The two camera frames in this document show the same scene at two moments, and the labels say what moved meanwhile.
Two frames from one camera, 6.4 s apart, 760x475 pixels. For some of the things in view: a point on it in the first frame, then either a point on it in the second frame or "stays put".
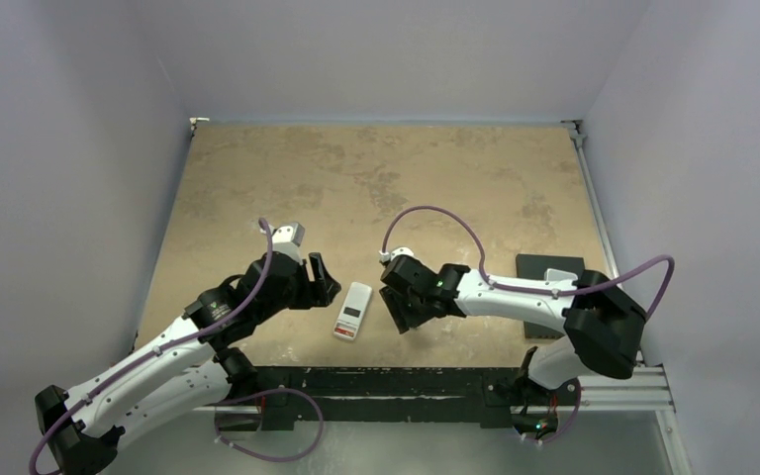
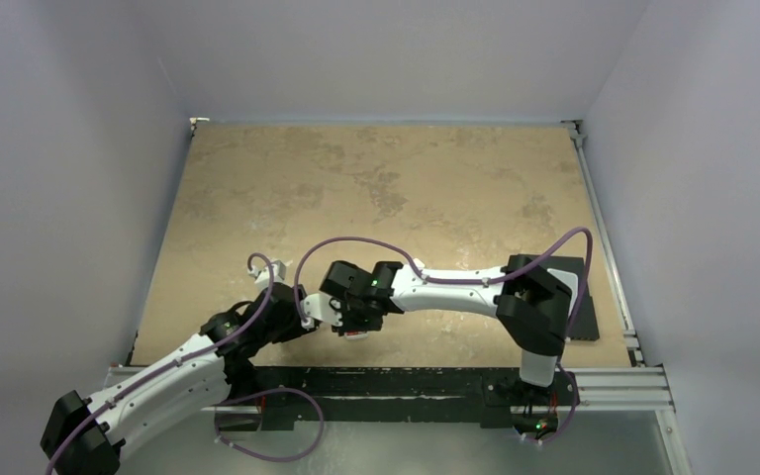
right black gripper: x=400 y=299 -> x=351 y=321
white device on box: x=555 y=275 stays put
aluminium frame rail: x=645 y=389 stays put
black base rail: x=398 y=393 stays put
